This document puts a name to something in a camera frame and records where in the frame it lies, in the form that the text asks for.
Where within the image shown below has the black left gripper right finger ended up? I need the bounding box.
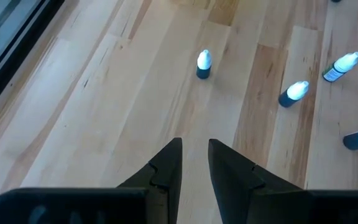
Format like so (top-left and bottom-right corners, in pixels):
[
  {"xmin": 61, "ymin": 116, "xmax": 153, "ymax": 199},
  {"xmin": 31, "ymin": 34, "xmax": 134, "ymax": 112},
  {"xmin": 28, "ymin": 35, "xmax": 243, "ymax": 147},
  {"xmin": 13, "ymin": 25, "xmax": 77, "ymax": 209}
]
[{"xmin": 208, "ymin": 138, "xmax": 304, "ymax": 224}]

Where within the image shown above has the small white-capped dye bottle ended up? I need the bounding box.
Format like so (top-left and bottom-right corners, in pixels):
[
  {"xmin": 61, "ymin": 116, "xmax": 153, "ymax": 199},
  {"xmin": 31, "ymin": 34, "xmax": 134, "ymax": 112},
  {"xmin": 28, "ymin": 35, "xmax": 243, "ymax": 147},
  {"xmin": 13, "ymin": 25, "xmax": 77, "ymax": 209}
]
[{"xmin": 196, "ymin": 49, "xmax": 213, "ymax": 80}]

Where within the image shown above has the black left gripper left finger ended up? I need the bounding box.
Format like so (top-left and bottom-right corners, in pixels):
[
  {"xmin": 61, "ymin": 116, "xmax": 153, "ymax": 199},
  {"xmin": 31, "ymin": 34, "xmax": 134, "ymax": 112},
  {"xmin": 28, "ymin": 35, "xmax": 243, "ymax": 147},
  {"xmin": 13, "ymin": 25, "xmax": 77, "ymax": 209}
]
[{"xmin": 116, "ymin": 138, "xmax": 183, "ymax": 224}]

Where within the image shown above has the black aluminium table frame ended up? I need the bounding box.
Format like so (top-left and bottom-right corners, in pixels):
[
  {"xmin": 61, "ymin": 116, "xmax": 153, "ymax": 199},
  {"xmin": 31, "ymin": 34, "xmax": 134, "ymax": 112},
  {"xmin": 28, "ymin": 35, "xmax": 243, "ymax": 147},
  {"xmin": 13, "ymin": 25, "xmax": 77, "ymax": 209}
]
[{"xmin": 0, "ymin": 0, "xmax": 65, "ymax": 124}]

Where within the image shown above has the small dark blue dye bottle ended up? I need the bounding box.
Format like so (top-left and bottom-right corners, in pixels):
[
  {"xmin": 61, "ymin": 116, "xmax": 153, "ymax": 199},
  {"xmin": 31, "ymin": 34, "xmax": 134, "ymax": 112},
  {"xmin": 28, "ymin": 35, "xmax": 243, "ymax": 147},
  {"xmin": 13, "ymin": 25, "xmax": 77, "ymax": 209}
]
[{"xmin": 321, "ymin": 51, "xmax": 358, "ymax": 83}]

